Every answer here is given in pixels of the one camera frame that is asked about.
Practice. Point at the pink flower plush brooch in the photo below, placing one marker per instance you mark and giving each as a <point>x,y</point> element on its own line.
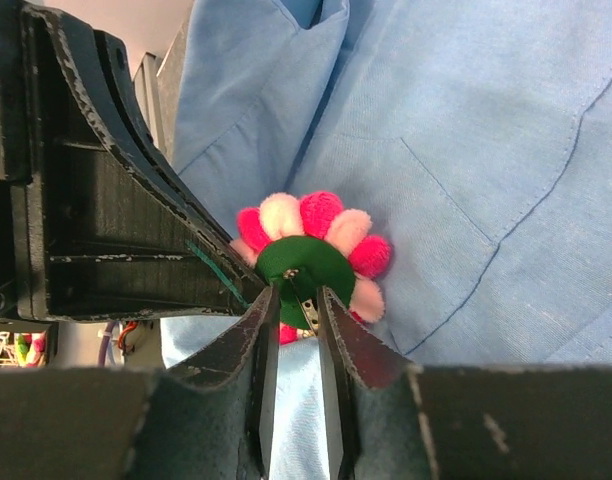
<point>303,244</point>

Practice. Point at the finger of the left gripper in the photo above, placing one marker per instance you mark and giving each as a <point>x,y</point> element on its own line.
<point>105,229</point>

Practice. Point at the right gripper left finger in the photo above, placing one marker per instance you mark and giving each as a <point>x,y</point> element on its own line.
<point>208,417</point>

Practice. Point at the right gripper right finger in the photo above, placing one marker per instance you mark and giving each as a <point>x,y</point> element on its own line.
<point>389,418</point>

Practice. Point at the light blue shirt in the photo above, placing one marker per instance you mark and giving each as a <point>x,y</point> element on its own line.
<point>476,134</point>

